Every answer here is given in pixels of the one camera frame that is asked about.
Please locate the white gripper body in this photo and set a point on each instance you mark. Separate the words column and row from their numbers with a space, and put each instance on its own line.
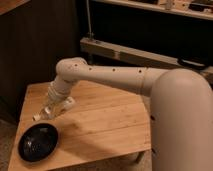
column 52, row 101

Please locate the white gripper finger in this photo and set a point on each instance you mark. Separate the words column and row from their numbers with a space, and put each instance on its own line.
column 66, row 105
column 47, row 113

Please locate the white plastic bottle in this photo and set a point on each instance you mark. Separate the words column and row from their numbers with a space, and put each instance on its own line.
column 38, row 116

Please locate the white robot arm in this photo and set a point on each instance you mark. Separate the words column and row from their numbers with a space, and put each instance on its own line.
column 181, row 108

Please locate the black ceramic bowl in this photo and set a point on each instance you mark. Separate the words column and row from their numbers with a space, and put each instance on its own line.
column 38, row 142

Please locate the grey metal beam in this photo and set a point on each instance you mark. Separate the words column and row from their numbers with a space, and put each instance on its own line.
column 135, row 56

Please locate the wooden table leg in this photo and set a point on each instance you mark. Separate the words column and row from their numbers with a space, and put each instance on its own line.
column 139, row 157

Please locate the metal vertical pole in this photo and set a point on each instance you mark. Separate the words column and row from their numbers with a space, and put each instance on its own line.
column 90, row 32

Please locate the black object on beam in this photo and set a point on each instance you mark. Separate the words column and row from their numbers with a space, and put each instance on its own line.
column 192, row 65

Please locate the wooden shelf board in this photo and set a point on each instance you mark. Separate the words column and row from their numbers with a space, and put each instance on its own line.
column 185, row 8

